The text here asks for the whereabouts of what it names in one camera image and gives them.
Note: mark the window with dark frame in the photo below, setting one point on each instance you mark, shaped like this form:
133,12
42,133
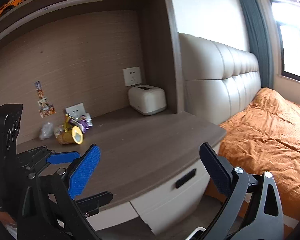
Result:
286,15

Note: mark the white bedside drawer cabinet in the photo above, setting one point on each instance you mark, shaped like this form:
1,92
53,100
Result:
142,179

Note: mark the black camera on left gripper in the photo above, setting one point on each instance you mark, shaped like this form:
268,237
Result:
10,118

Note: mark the white wall socket lower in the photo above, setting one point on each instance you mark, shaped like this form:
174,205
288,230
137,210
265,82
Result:
76,111

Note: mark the orange toy car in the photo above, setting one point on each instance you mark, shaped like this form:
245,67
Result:
9,6

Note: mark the beige padded headboard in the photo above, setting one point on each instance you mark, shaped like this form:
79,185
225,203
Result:
219,80

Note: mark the black drawer handle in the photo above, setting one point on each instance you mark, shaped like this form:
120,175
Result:
180,182

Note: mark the white square trash bin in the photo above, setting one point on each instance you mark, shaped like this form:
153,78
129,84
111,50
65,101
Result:
196,234

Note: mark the white tissue box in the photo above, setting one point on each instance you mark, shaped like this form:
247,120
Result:
147,100

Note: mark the cartoon stickers on wall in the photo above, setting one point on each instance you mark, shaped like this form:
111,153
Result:
46,109

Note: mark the white wall socket upper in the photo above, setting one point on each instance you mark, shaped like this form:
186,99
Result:
132,76

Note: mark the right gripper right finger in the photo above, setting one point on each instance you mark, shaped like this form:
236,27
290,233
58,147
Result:
263,218

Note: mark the teal curtain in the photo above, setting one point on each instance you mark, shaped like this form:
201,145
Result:
259,40

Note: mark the yellow paper cup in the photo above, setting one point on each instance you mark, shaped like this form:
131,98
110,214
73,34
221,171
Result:
72,136

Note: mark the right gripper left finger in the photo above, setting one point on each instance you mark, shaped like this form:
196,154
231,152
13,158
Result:
48,208

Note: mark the purple yellow snack wrapper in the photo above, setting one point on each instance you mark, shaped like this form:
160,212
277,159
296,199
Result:
84,122

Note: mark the clear crumpled plastic bag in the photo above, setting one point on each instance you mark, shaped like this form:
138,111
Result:
47,131

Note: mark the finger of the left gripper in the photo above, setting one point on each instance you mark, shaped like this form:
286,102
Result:
91,205
60,158

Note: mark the brown wooden shelf unit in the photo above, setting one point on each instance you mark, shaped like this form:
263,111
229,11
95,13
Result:
78,49

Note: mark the white wall socket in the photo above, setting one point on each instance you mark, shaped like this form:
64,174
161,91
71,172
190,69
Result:
76,111
132,76

